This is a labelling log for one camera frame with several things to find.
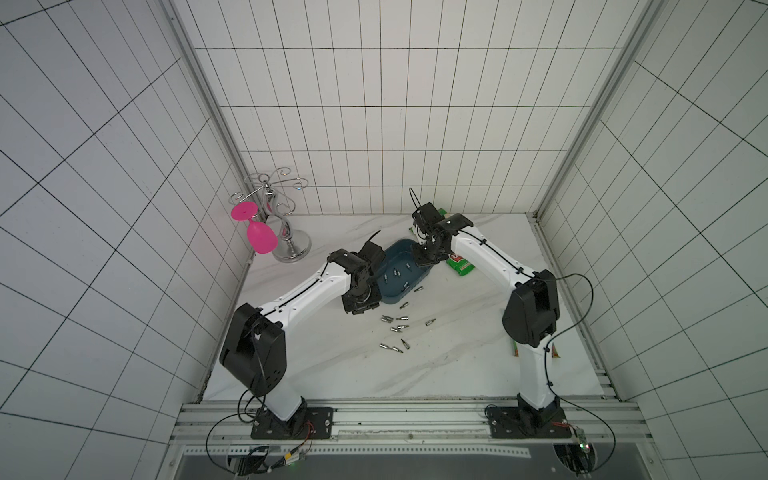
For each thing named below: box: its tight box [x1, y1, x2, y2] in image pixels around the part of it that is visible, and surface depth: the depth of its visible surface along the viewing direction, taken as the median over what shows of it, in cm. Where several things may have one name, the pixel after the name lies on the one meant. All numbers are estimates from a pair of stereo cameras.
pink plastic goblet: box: [231, 201, 278, 254], surface depth 89 cm
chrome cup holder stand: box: [228, 167, 312, 263], surface depth 94 cm
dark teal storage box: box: [379, 239, 434, 304], surface depth 103 cm
